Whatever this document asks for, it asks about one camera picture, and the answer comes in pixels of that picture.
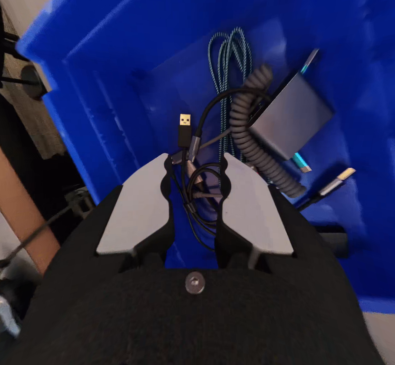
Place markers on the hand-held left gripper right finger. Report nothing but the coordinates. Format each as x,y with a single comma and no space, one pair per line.
256,210

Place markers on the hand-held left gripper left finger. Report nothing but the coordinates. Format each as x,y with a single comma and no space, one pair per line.
132,210

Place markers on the grey usb hub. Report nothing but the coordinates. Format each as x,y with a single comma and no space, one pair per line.
293,118

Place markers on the blue plastic bin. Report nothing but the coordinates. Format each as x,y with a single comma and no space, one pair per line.
123,62

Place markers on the wood-edged white desk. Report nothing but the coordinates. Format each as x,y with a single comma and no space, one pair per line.
27,217

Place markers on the black round stand base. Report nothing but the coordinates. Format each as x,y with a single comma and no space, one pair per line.
32,82

